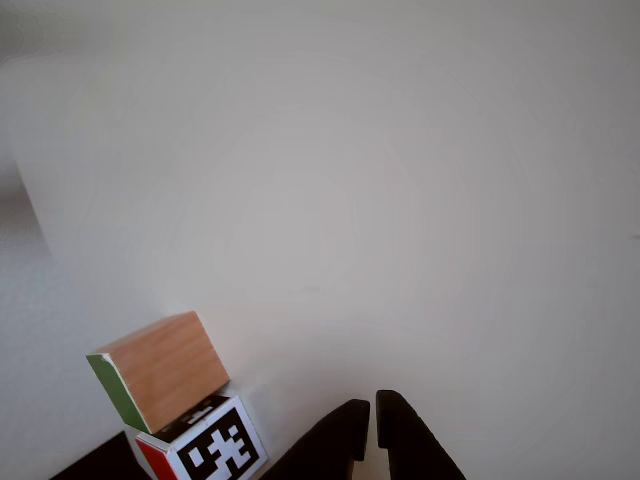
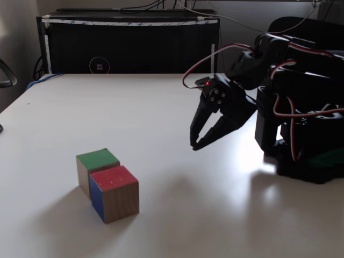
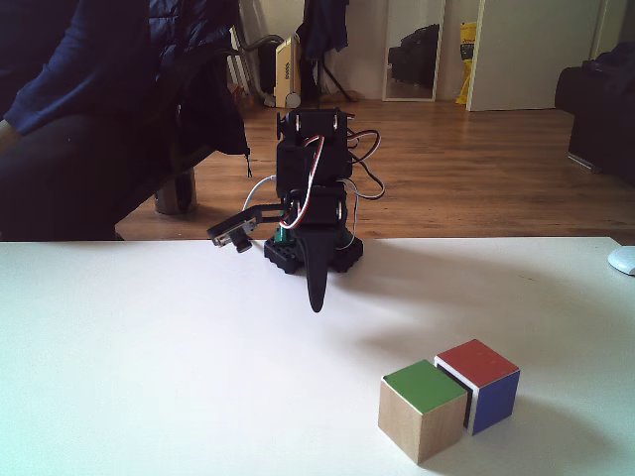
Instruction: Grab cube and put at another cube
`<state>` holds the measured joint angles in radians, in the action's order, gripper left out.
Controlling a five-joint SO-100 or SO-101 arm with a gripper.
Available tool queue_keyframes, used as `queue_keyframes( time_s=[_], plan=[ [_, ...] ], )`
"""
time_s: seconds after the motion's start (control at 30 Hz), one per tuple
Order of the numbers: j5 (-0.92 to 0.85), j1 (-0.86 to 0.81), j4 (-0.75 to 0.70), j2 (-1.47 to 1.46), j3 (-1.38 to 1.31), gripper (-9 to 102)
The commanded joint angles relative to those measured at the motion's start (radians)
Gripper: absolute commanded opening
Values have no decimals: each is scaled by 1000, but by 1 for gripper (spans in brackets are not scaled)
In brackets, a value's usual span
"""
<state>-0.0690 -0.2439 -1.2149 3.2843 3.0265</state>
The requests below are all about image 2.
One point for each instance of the wooden cube with green face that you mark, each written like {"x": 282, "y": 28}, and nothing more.
{"x": 96, "y": 159}

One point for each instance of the wooden cube with red face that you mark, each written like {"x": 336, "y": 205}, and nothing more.
{"x": 115, "y": 180}

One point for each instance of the black computer case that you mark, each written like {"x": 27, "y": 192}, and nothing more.
{"x": 150, "y": 48}

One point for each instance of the white printed tape strip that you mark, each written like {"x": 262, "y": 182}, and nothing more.
{"x": 121, "y": 23}

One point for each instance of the black chair armrest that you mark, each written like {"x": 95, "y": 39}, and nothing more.
{"x": 9, "y": 75}

